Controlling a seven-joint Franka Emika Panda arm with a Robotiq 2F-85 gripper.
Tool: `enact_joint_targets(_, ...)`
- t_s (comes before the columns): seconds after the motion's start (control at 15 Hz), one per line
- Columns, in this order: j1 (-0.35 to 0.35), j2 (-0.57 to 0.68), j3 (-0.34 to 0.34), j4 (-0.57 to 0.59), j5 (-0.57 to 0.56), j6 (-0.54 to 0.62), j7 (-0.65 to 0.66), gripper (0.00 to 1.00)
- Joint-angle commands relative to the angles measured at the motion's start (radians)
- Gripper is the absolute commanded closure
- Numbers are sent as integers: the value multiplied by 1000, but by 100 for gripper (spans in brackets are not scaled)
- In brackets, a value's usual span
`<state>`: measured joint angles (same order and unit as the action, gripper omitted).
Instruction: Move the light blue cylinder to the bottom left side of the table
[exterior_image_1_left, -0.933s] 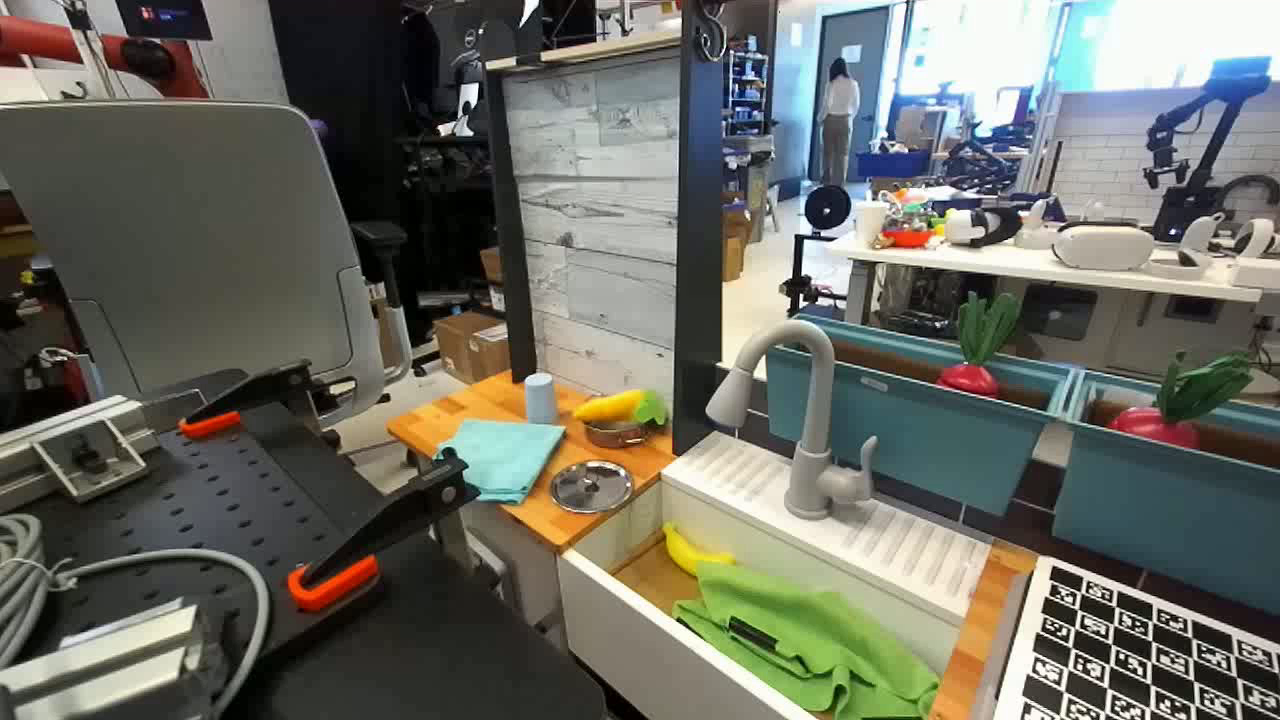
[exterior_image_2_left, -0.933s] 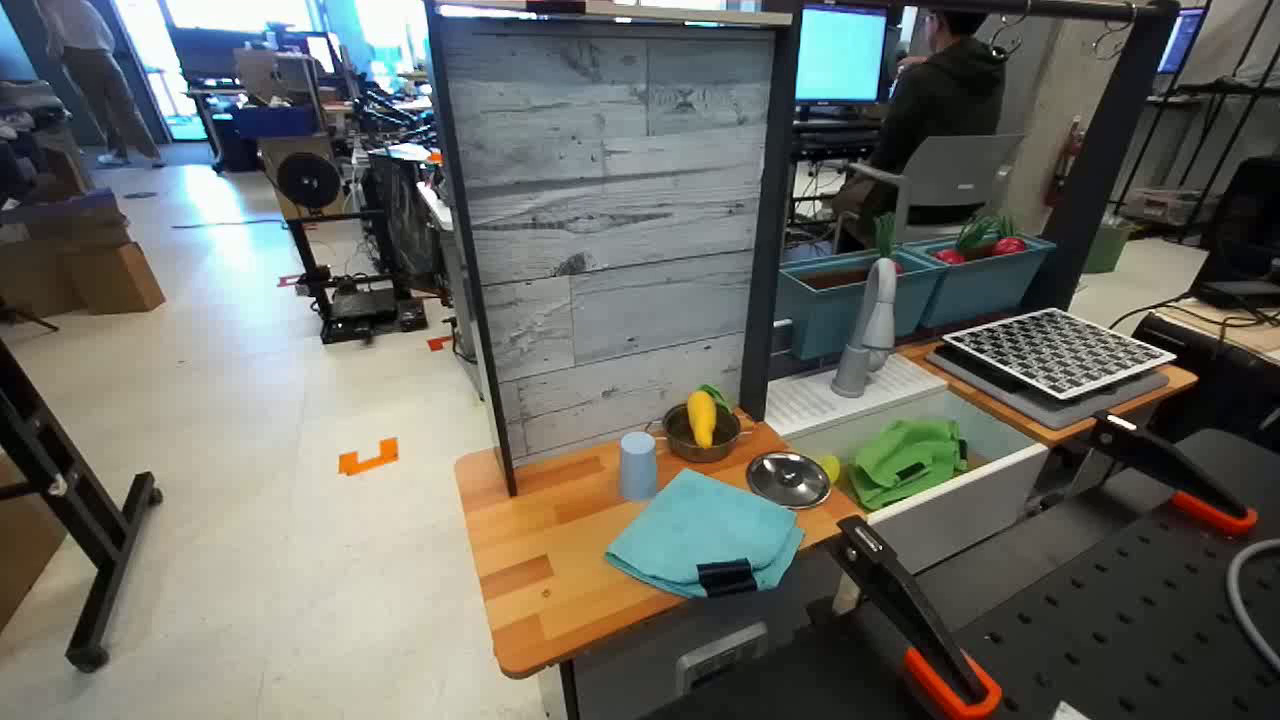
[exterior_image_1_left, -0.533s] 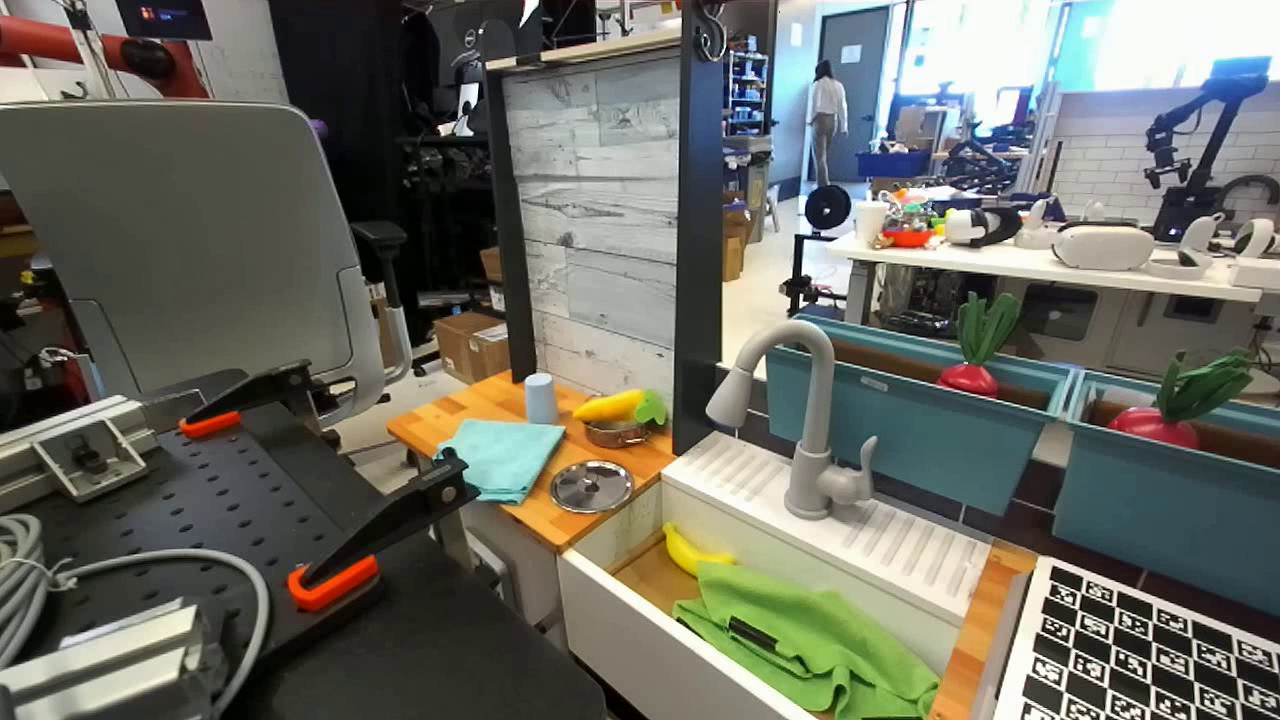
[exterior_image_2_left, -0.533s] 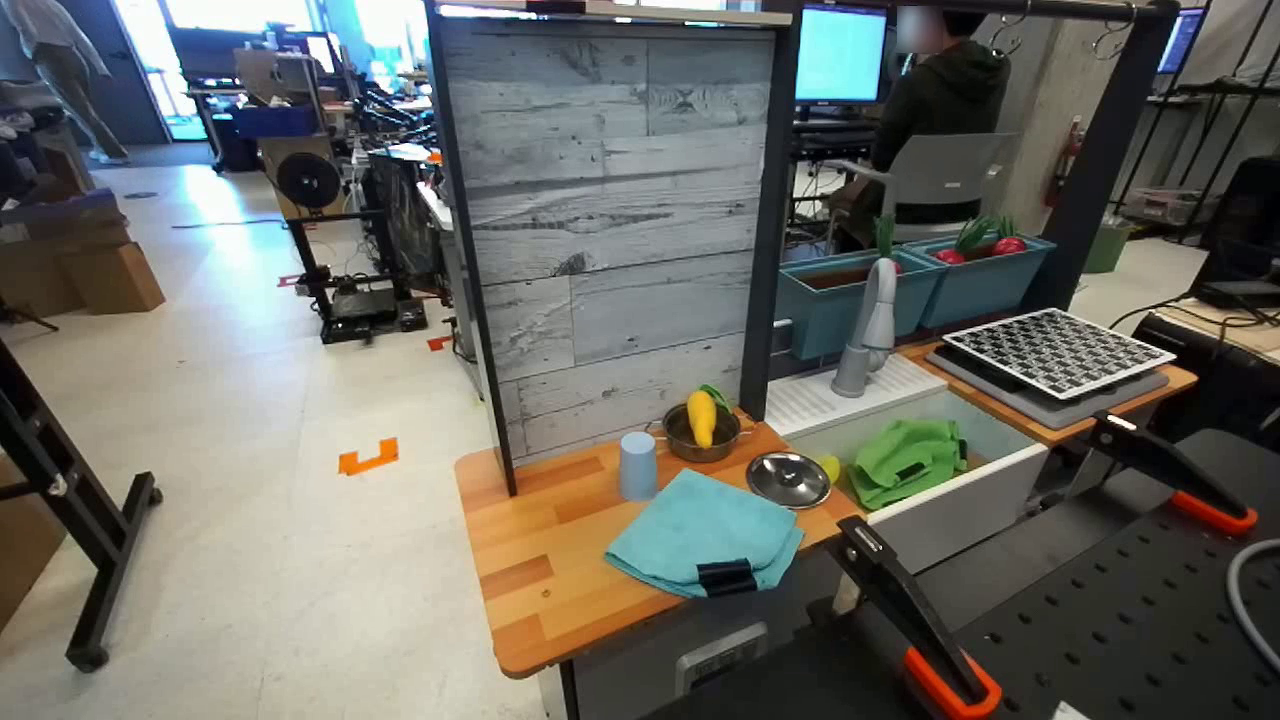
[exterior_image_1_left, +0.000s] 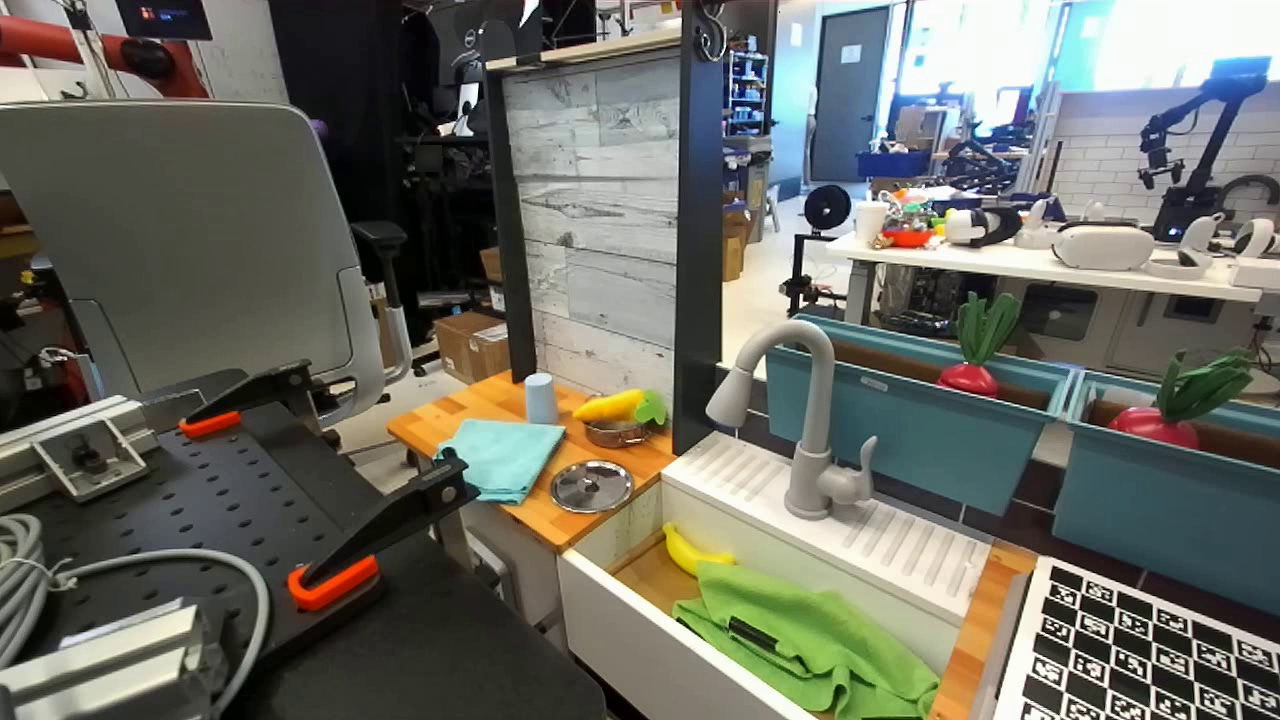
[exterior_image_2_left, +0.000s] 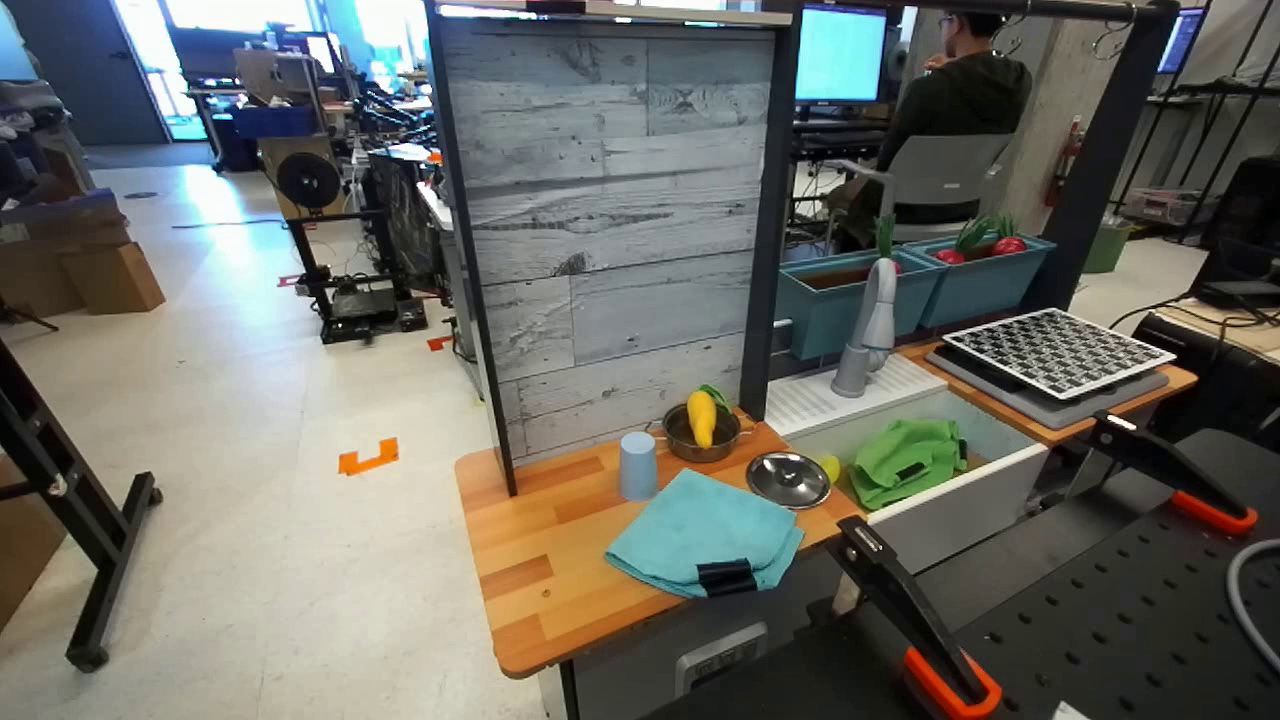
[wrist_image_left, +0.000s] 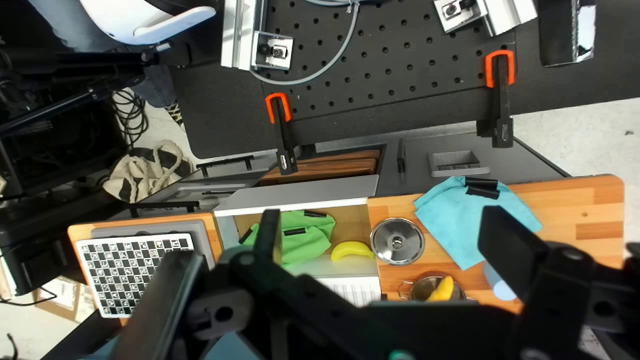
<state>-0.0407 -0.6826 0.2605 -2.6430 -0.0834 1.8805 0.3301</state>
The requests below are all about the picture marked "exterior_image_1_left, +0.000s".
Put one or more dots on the cardboard box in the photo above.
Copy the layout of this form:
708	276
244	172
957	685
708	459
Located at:
475	346

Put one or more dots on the green cloth in sink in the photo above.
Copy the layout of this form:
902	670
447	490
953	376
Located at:
810	645

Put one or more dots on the light blue cylinder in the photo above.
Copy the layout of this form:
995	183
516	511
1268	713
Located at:
543	398

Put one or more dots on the yellow toy squash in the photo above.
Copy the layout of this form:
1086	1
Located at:
606	409

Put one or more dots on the dark bowl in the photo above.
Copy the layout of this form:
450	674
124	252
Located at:
616	434

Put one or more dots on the far black orange clamp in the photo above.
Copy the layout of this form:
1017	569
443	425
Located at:
228	400

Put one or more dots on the grey wood backsplash panel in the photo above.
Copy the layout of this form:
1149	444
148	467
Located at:
596	170

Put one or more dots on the white toy sink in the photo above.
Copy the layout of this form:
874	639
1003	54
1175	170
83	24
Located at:
616	584

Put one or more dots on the teal folded cloth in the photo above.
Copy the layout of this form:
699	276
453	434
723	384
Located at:
507	459

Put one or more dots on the checkered calibration board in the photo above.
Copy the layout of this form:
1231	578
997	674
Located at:
1102	649

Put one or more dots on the yellow banana toy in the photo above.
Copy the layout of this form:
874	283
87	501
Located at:
691	559

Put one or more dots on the black orange clamp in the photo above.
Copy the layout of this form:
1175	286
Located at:
228	400
354	563

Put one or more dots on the left toy radish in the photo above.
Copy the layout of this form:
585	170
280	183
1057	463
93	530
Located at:
981	330

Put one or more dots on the right teal planter box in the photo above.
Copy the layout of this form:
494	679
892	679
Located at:
1205	514

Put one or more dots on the toy radish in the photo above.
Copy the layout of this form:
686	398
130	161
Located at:
981	330
1187	394

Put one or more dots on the right toy radish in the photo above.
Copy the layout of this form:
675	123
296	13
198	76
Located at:
1187	394

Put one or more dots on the left teal planter box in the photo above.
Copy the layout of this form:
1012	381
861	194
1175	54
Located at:
898	416

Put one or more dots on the black filament spool stand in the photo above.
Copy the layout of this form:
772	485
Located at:
827	210

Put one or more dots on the teal planter box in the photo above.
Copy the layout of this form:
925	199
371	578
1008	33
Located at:
898	416
1205	514

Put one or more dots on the grey toy faucet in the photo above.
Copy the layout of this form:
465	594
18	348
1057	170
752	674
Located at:
814	482

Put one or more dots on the near black orange clamp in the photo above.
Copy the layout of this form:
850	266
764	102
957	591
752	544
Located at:
354	563

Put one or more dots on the grey office chair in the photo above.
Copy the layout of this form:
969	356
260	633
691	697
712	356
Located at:
195	239

